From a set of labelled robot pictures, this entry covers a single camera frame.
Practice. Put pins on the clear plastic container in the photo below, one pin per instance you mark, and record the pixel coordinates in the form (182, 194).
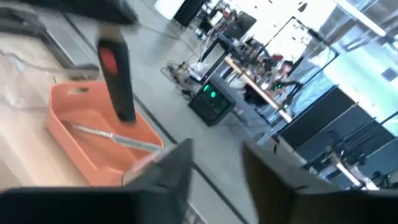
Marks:
(18, 93)

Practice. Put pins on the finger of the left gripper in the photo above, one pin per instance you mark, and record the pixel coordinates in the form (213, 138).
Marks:
(77, 9)

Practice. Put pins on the metal tongs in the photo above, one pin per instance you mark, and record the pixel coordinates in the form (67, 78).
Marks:
(124, 140)

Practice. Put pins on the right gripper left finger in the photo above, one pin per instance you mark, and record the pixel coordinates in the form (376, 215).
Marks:
(174, 174)

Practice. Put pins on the black frame rail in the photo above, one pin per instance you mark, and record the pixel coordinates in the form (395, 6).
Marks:
(57, 51)

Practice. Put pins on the black computer tower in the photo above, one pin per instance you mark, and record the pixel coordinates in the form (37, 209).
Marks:
(211, 105)

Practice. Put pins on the black partition panel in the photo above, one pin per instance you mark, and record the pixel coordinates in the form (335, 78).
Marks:
(326, 124)

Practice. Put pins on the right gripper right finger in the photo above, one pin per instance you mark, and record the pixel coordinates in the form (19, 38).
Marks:
(267, 186)

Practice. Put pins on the grey spatula blade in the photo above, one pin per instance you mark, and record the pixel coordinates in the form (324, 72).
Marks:
(121, 93)

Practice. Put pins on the orange plastic bin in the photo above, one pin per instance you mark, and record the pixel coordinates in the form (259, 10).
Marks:
(71, 109)

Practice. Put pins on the wooden desk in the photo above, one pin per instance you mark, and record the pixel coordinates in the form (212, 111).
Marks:
(258, 90)

